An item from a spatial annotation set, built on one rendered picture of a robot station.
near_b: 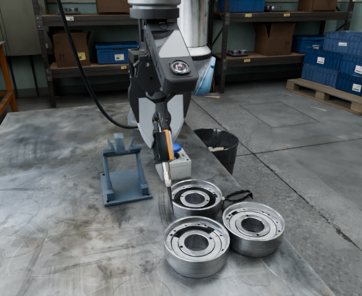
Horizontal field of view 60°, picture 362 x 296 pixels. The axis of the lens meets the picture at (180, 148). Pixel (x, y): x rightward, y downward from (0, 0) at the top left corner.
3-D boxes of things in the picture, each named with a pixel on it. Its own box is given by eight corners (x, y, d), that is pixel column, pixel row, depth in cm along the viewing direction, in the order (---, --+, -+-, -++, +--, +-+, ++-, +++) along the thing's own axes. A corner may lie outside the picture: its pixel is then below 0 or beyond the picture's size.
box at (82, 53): (97, 66, 372) (92, 32, 356) (53, 69, 356) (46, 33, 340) (92, 60, 406) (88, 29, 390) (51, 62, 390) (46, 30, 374)
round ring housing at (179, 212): (174, 231, 57) (174, 213, 55) (163, 199, 66) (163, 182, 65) (229, 223, 59) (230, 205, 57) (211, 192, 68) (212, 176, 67)
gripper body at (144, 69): (171, 81, 55) (171, 6, 50) (186, 94, 48) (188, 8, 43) (128, 84, 53) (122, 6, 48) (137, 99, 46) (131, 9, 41)
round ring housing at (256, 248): (294, 241, 55) (297, 222, 53) (255, 270, 49) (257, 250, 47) (247, 212, 62) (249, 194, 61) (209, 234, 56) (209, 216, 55)
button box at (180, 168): (191, 177, 74) (191, 159, 72) (162, 182, 72) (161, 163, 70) (181, 162, 81) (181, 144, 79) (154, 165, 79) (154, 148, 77)
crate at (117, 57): (137, 57, 419) (136, 40, 410) (141, 63, 386) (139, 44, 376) (97, 59, 408) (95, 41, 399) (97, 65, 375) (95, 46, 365)
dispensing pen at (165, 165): (167, 216, 48) (150, 110, 50) (162, 215, 52) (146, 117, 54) (181, 214, 48) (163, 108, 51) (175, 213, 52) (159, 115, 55)
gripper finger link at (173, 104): (178, 131, 58) (172, 83, 54) (188, 144, 53) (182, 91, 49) (162, 135, 57) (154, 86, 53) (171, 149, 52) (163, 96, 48)
